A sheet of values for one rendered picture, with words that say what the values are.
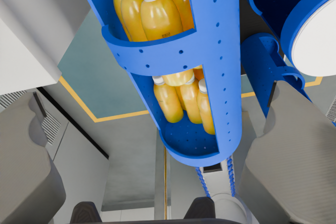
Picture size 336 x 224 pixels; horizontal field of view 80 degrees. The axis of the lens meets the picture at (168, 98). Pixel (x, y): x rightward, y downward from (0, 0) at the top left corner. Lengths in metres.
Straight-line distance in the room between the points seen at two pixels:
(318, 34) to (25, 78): 0.74
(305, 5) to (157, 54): 0.45
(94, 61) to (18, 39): 1.50
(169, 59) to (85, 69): 1.76
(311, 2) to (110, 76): 1.73
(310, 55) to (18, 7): 0.75
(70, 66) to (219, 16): 1.85
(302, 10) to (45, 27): 0.66
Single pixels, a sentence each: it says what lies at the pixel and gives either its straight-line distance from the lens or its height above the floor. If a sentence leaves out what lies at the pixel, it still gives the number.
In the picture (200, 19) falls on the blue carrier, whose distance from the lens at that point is 0.33.
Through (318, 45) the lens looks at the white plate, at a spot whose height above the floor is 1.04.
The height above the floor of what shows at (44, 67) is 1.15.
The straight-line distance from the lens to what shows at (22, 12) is 0.57.
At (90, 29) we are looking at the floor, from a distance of 1.81.
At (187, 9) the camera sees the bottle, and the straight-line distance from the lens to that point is 0.40.
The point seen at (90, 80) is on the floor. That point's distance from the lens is 2.15.
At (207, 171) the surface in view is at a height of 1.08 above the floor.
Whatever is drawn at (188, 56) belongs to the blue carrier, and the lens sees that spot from 0.35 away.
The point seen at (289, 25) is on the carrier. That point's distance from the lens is 0.69.
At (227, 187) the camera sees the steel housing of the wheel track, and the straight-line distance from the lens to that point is 1.84.
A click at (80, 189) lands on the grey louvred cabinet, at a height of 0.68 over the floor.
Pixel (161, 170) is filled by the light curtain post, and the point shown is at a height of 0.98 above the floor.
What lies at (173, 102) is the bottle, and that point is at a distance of 0.66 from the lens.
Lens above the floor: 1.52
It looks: 43 degrees down
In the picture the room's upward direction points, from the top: 179 degrees clockwise
